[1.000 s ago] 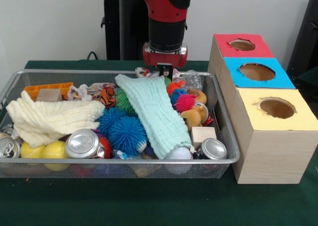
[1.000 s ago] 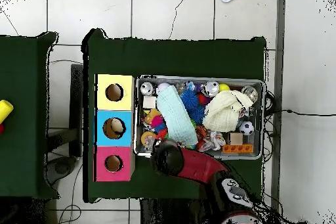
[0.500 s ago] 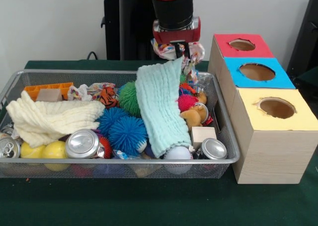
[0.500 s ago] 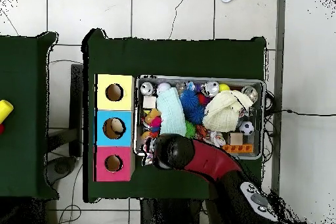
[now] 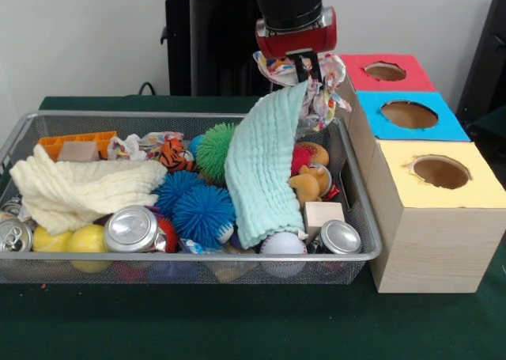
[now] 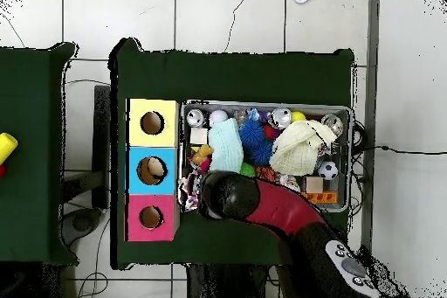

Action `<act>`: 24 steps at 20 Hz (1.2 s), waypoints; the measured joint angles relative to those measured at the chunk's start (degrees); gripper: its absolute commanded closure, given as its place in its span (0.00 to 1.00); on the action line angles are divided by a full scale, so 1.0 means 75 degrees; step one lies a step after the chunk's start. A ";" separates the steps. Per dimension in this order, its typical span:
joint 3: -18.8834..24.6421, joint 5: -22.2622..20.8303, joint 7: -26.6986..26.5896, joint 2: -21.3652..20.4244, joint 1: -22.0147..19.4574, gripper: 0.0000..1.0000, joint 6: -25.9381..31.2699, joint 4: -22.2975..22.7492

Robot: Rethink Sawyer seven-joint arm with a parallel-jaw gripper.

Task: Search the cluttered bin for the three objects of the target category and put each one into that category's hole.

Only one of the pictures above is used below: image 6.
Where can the wooden box with three holes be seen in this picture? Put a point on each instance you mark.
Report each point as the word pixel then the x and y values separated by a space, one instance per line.
pixel 164 130

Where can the cream muslin cloth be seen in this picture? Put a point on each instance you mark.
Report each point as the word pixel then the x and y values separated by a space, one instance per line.
pixel 297 151

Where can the small red toy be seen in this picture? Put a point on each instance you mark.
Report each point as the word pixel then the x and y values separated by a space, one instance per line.
pixel 2 171

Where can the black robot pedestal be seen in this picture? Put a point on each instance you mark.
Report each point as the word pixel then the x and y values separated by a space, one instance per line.
pixel 227 284

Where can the black upright panel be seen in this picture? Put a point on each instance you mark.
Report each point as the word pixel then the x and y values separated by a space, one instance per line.
pixel 102 137

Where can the blue spiky rubber ball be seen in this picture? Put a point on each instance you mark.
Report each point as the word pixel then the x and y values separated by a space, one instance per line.
pixel 251 132
pixel 260 153

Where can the small black and white soccer ball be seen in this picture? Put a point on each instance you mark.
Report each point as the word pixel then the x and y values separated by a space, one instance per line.
pixel 328 170

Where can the dark green cloth of side table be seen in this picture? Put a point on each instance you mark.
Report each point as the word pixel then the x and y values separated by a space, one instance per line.
pixel 31 207

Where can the light wooden block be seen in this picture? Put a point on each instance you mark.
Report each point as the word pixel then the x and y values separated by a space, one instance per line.
pixel 199 136

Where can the silver drink can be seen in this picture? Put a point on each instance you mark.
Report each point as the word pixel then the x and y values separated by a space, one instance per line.
pixel 195 117
pixel 281 118

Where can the mint green muslin cloth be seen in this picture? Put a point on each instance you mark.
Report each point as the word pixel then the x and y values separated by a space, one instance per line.
pixel 225 147

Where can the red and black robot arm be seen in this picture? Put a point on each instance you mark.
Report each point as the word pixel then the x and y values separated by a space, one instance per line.
pixel 279 207

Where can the yellow ball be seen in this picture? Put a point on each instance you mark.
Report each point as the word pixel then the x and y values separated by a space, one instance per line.
pixel 298 116

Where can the yellow cylinder toy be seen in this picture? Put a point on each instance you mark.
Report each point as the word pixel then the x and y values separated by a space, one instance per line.
pixel 7 146

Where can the white cloth with colourful dots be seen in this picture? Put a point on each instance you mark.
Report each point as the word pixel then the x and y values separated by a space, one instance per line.
pixel 190 189

